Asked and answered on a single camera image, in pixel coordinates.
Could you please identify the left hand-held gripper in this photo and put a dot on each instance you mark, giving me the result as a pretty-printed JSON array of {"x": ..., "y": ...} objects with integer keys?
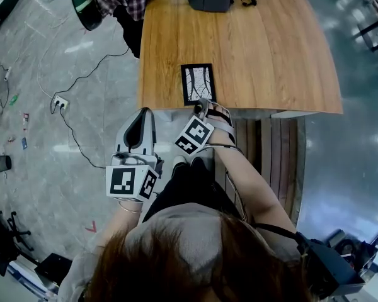
[{"x": 121, "y": 181}]

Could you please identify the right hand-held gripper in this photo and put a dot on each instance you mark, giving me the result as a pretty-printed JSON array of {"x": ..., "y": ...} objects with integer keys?
[{"x": 193, "y": 135}]

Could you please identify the black picture frame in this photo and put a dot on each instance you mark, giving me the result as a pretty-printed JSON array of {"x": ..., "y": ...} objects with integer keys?
[{"x": 198, "y": 83}]

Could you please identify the person's right forearm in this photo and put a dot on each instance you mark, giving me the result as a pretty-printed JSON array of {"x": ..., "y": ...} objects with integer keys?
[{"x": 239, "y": 181}]

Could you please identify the black shoulder bag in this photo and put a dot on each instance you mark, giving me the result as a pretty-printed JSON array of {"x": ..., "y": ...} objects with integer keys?
[{"x": 324, "y": 263}]

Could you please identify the person's left forearm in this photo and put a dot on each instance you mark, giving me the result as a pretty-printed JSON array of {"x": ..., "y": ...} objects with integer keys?
[{"x": 119, "y": 228}]

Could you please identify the person's right hand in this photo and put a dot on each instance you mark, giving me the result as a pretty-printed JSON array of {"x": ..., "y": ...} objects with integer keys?
[{"x": 222, "y": 136}]

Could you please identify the person's white shoe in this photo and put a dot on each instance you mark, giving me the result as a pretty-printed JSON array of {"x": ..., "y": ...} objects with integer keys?
[{"x": 179, "y": 160}]

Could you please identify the person's black trousers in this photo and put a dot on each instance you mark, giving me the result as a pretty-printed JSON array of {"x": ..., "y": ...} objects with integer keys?
[{"x": 189, "y": 193}]

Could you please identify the white square power strip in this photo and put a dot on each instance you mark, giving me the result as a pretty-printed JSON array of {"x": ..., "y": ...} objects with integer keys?
[{"x": 60, "y": 102}]

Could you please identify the slatted wooden bench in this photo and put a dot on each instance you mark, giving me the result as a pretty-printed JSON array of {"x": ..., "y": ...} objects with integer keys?
[{"x": 277, "y": 162}]

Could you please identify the person's grey top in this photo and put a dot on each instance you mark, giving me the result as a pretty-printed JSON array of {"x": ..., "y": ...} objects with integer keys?
[{"x": 195, "y": 228}]

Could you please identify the blue card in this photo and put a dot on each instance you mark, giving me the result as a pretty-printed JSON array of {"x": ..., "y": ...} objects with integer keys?
[{"x": 24, "y": 143}]

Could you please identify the red and white packet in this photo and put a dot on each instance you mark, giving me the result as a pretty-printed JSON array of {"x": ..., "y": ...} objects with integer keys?
[{"x": 26, "y": 119}]

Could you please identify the green bottle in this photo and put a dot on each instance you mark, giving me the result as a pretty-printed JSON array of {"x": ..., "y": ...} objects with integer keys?
[{"x": 14, "y": 99}]

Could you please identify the dark green helmet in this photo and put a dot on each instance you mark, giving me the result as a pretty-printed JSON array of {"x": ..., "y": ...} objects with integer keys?
[{"x": 86, "y": 9}]

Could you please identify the white slim power strip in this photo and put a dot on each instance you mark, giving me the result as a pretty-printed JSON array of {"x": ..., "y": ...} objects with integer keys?
[{"x": 8, "y": 73}]

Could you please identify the black office chair base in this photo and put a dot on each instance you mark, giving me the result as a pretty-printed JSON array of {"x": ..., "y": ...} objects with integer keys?
[{"x": 19, "y": 231}]

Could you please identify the black box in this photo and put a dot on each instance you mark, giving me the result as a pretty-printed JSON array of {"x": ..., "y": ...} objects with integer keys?
[{"x": 55, "y": 267}]

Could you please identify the desk with black legs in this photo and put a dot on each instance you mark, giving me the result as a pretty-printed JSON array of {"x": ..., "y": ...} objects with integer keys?
[{"x": 375, "y": 27}]

